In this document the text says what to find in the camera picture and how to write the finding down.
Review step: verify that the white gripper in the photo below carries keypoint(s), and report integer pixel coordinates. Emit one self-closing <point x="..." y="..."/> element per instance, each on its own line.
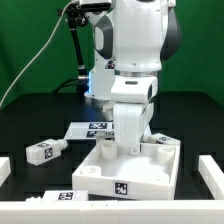
<point x="130" y="122"/>

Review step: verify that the white square tabletop tray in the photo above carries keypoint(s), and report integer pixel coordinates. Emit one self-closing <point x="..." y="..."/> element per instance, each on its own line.
<point x="113" y="171"/>

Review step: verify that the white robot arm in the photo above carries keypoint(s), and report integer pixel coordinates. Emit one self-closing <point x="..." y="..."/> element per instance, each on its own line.
<point x="137" y="36"/>

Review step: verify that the white marker base sheet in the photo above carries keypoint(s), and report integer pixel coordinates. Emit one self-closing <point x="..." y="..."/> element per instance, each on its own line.
<point x="87" y="130"/>

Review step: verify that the white right fence block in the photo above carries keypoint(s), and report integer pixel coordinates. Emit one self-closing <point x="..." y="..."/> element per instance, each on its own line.
<point x="212" y="176"/>

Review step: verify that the white fence block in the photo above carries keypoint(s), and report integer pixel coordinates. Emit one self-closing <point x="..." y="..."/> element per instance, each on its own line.
<point x="5" y="169"/>
<point x="212" y="176"/>

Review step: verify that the white left fence block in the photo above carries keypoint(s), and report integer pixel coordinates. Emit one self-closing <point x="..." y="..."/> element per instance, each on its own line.
<point x="5" y="169"/>

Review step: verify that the black camera on mount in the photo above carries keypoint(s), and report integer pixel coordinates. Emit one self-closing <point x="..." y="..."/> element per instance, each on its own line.
<point x="95" y="5"/>

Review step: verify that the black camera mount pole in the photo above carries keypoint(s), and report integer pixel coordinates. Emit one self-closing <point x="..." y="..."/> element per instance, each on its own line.
<point x="76" y="18"/>

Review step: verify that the white front fence wall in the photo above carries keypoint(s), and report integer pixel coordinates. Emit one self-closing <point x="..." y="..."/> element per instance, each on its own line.
<point x="113" y="212"/>

